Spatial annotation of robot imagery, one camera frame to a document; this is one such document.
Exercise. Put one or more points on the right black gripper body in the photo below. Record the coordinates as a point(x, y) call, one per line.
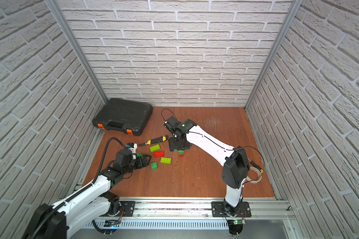
point(174, 144)

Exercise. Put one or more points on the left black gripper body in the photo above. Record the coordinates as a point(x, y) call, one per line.
point(140, 161)

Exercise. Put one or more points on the red long lego brick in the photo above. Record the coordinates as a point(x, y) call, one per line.
point(159, 154)

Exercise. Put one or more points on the lime green long lego brick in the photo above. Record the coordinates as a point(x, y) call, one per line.
point(155, 148)

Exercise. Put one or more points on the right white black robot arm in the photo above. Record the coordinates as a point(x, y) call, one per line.
point(234, 161)

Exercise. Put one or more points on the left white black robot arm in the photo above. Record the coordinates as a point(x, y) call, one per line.
point(64, 218)

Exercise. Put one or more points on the yellow black utility knife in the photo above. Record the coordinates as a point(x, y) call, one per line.
point(155, 140)

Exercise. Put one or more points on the black plastic tool case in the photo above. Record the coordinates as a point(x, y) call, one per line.
point(129, 117)

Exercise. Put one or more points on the clear tape roll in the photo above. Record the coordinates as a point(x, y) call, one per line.
point(254, 175)

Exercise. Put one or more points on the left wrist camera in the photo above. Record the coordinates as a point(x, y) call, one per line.
point(132, 146)

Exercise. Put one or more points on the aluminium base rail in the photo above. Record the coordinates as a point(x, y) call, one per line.
point(179, 214)

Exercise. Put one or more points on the yellow handled screwdriver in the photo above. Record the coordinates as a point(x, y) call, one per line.
point(255, 165)

